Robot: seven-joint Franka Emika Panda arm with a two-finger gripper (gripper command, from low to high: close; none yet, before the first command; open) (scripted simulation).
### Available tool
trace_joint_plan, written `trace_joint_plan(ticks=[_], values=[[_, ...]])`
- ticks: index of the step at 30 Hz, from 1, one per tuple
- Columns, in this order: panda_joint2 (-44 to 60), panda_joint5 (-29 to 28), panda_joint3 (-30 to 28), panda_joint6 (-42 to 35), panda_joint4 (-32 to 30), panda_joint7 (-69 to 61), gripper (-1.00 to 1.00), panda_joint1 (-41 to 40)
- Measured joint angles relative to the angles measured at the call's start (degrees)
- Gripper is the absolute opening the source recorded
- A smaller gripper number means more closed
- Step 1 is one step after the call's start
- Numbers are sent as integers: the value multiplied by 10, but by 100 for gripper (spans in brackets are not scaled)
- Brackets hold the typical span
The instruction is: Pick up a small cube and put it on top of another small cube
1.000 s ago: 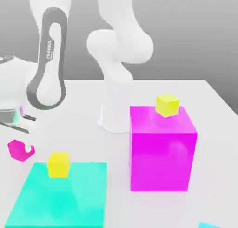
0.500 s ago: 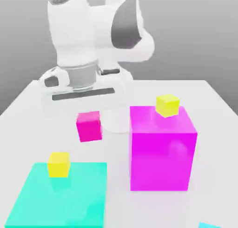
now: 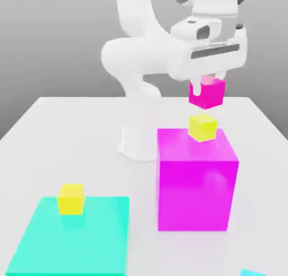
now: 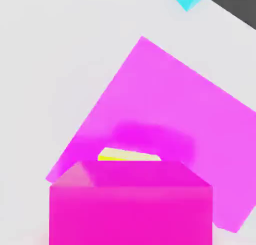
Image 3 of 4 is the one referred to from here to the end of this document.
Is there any large turquoise box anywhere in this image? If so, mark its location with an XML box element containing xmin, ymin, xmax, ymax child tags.
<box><xmin>4</xmin><ymin>196</ymin><xmax>131</xmax><ymax>276</ymax></box>

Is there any small yellow cube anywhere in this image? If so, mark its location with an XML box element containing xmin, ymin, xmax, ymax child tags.
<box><xmin>188</xmin><ymin>113</ymin><xmax>218</xmax><ymax>143</ymax></box>
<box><xmin>57</xmin><ymin>183</ymin><xmax>86</xmax><ymax>216</ymax></box>

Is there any small pink cube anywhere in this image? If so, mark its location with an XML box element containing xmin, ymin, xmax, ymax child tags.
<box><xmin>188</xmin><ymin>74</ymin><xmax>226</xmax><ymax>110</ymax></box>

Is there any large magenta box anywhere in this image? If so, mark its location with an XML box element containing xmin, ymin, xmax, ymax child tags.
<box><xmin>156</xmin><ymin>127</ymin><xmax>240</xmax><ymax>232</ymax></box>

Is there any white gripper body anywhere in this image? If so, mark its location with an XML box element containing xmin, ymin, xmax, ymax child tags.
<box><xmin>169</xmin><ymin>27</ymin><xmax>248</xmax><ymax>82</ymax></box>

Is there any small light blue cube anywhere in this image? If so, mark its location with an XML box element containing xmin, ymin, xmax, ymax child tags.
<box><xmin>239</xmin><ymin>268</ymin><xmax>267</xmax><ymax>276</ymax></box>

